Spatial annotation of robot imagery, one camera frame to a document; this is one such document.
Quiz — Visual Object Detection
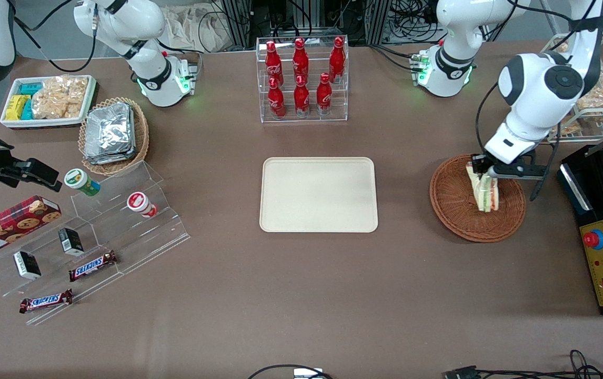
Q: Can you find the green lidded snack cup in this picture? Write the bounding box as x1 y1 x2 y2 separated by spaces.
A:
64 168 101 197

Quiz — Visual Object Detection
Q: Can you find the beige cloth bag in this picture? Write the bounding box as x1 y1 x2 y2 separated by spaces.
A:
164 3 235 54

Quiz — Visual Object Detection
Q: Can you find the black tangled cable with plug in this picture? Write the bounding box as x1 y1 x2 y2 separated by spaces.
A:
443 349 603 379

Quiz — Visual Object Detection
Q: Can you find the round brown wicker basket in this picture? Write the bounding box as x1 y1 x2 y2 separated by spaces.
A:
429 153 527 244

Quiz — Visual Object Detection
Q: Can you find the white rectangular snack tray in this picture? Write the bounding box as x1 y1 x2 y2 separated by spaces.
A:
0 74 98 130

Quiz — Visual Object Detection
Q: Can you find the silver foil packet stack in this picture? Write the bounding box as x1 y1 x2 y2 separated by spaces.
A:
83 102 137 165

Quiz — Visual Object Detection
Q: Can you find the triangle sandwich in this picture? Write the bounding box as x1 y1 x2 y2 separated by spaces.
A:
465 162 500 213

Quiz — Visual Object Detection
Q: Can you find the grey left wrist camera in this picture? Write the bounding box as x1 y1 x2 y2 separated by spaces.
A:
490 162 548 181

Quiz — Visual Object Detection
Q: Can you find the red lidded snack cup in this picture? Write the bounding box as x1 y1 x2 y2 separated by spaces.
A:
126 192 158 218

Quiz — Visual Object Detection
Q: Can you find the black looped cable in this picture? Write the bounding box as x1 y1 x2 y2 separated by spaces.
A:
247 364 335 379

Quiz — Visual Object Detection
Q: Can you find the brown snickers bar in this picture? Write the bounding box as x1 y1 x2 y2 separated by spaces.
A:
68 250 118 283
19 288 74 315

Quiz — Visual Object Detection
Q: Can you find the black cable bundle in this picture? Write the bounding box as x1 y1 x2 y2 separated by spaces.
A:
370 0 447 72

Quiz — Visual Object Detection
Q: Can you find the small black box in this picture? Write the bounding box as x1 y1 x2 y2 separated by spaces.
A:
58 227 85 257
13 250 43 281

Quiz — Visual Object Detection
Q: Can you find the red cola bottle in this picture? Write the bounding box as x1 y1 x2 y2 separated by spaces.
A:
265 41 284 88
329 36 346 84
316 72 333 116
294 75 311 118
268 77 286 119
292 37 309 85

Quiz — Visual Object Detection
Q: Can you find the clear acrylic stepped display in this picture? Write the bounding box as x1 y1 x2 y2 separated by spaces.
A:
0 160 192 327

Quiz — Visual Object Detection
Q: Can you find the clear acrylic bottle rack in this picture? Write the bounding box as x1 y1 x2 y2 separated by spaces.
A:
255 35 350 124

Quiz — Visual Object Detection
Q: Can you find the oval brown wicker basket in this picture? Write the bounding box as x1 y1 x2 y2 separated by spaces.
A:
78 96 150 176

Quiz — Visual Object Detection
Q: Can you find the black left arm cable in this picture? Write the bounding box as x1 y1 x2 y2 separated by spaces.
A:
475 0 603 202

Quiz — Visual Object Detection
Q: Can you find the yellow snack packet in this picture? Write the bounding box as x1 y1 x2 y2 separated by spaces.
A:
5 94 32 121

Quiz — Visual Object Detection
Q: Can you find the red tartan cookie box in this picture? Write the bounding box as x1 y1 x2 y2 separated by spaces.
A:
0 195 63 261

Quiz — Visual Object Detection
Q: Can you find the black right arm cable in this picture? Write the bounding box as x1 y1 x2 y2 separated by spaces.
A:
13 0 98 73

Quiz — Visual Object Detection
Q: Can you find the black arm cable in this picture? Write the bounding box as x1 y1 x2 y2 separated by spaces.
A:
13 0 98 73
475 0 603 202

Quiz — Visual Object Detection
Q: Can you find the beige plastic tray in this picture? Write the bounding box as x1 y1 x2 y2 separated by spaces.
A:
259 156 379 234

